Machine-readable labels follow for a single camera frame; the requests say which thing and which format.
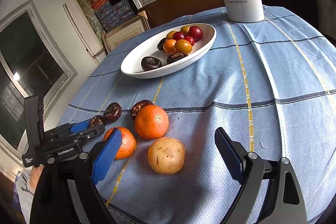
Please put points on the small red plum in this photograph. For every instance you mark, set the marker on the small red plum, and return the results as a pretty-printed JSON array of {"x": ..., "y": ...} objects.
[{"x": 189, "y": 40}]

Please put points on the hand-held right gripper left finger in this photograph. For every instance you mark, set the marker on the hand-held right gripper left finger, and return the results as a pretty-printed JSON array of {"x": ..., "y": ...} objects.
[{"x": 106, "y": 158}]

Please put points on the yellow round pear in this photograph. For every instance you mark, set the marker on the yellow round pear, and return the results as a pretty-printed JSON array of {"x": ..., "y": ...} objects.
[{"x": 166, "y": 151}]

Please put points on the stack of blue patterned boxes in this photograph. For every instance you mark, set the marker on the stack of blue patterned boxes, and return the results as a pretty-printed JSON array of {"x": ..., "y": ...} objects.
[{"x": 115, "y": 14}]

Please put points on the white window frame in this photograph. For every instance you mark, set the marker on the white window frame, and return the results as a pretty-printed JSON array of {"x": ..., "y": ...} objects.
[{"x": 50, "y": 40}]

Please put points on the white moulding strip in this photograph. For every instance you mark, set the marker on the white moulding strip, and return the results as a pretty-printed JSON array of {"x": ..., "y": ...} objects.
[{"x": 78, "y": 28}]

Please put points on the dark red plum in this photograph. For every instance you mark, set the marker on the dark red plum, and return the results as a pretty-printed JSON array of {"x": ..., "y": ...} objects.
[{"x": 195, "y": 33}]

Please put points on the blue checked tablecloth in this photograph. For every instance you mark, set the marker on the blue checked tablecloth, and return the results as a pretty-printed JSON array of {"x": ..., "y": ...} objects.
[{"x": 210, "y": 98}]

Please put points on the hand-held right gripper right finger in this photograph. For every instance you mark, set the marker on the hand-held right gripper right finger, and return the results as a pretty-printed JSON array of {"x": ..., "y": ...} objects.
[{"x": 229, "y": 161}]

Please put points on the large orange tangerine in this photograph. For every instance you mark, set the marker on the large orange tangerine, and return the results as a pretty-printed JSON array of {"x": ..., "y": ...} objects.
[{"x": 151, "y": 121}]

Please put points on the person's left forearm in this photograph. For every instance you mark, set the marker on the person's left forearm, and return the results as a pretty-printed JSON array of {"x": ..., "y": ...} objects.
[{"x": 26, "y": 187}]

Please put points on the white oval plate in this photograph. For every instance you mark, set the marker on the white oval plate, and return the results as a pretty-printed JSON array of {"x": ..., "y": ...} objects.
[{"x": 132, "y": 66}]

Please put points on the grey marble slab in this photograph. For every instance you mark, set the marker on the grey marble slab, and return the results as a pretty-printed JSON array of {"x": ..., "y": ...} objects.
[{"x": 88, "y": 12}]

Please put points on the small orange kumquat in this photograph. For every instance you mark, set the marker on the small orange kumquat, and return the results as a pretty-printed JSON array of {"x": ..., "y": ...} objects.
[
  {"x": 185, "y": 29},
  {"x": 170, "y": 34}
]

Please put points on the smooth round orange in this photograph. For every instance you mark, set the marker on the smooth round orange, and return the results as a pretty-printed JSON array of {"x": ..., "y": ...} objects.
[
  {"x": 183, "y": 46},
  {"x": 170, "y": 46}
]

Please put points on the dark brown water chestnut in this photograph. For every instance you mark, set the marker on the dark brown water chestnut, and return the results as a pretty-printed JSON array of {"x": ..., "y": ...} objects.
[
  {"x": 139, "y": 108},
  {"x": 176, "y": 57},
  {"x": 161, "y": 44},
  {"x": 97, "y": 121},
  {"x": 151, "y": 63},
  {"x": 112, "y": 112}
]

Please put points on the orange-red patterned box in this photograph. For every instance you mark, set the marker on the orange-red patterned box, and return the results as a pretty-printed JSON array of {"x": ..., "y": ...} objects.
[{"x": 101, "y": 2}]

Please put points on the light wooden picture frame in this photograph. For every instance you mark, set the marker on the light wooden picture frame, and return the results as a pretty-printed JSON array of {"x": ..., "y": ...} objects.
[{"x": 123, "y": 32}]

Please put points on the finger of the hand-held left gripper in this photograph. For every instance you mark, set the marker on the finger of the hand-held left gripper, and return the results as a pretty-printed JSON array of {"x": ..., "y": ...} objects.
[
  {"x": 89, "y": 136},
  {"x": 78, "y": 126}
]

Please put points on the brown wooden board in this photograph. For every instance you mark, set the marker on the brown wooden board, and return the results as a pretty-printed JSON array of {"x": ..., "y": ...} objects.
[{"x": 183, "y": 8}]

